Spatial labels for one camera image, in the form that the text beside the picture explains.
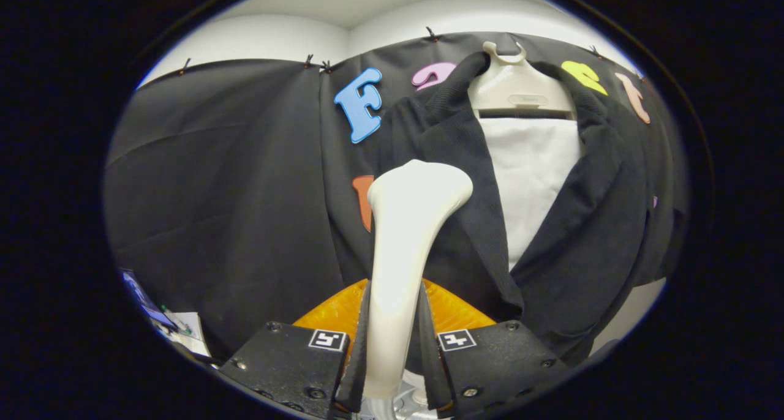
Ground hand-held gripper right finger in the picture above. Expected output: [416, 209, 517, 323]
[420, 278, 569, 420]

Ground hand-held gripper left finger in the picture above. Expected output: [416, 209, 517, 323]
[217, 279, 371, 420]

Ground black suit jacket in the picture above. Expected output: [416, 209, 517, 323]
[374, 51, 674, 366]

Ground white paper sheets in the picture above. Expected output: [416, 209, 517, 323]
[162, 310, 212, 356]

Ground blue flat device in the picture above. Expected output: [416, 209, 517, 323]
[119, 268, 178, 332]

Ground black backdrop cloth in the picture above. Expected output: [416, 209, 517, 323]
[104, 31, 690, 359]

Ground white plastic hanger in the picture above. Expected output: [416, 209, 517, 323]
[469, 40, 576, 119]

